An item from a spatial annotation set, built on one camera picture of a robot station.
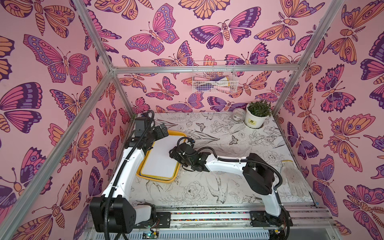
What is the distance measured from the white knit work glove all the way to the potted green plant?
31cm

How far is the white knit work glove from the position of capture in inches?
32.7

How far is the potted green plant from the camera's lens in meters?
1.00
